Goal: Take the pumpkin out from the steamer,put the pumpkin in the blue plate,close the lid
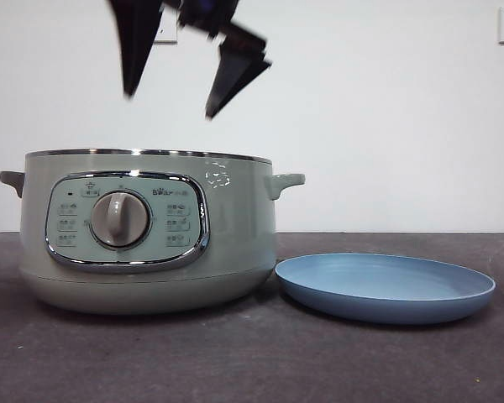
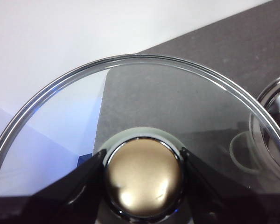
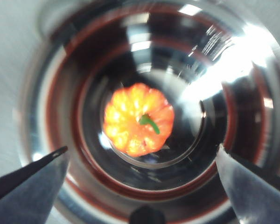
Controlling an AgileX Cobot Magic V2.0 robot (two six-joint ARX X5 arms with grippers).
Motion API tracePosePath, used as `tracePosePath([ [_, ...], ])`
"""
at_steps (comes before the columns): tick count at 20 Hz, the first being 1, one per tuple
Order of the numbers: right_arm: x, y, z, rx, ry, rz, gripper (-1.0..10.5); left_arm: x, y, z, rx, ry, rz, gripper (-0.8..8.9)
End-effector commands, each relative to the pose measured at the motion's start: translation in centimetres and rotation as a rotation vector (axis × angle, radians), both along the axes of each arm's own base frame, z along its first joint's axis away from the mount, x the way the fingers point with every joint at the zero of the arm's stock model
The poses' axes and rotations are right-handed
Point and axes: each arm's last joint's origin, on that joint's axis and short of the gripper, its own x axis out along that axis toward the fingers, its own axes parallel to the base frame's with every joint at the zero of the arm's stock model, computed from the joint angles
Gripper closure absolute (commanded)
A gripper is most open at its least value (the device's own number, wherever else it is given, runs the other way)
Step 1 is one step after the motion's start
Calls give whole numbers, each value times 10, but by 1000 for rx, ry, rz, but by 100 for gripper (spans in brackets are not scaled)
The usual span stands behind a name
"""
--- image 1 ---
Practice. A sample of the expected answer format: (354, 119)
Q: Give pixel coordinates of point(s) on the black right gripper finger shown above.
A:
(235, 75)
(136, 50)

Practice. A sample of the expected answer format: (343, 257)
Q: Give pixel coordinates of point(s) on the pale green electric steamer pot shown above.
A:
(235, 235)

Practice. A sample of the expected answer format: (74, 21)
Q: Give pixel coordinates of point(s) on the blue plate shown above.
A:
(382, 285)

